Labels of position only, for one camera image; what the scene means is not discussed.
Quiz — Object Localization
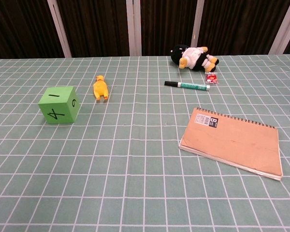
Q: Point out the green marker pen black cap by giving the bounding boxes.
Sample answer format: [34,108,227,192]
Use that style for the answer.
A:
[164,80,211,92]

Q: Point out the white partition frame post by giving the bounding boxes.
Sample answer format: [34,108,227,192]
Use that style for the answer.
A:
[268,0,290,55]
[126,0,142,57]
[47,0,73,58]
[190,0,205,48]

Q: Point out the brown spiral notebook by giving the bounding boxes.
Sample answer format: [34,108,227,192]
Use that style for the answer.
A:
[178,107,284,181]

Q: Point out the red candy packet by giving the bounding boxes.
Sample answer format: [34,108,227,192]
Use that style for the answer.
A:
[204,72,219,85]

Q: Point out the green grid tablecloth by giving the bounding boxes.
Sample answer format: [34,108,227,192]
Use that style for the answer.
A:
[0,54,290,232]

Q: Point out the black white plush doll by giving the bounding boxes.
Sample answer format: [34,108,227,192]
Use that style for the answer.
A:
[170,44,219,72]

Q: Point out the yellow rubber chicken toy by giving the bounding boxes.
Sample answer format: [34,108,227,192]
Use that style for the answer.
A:
[92,74,110,102]

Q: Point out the green numbered foam cube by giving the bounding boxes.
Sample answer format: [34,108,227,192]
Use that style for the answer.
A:
[38,86,81,125]

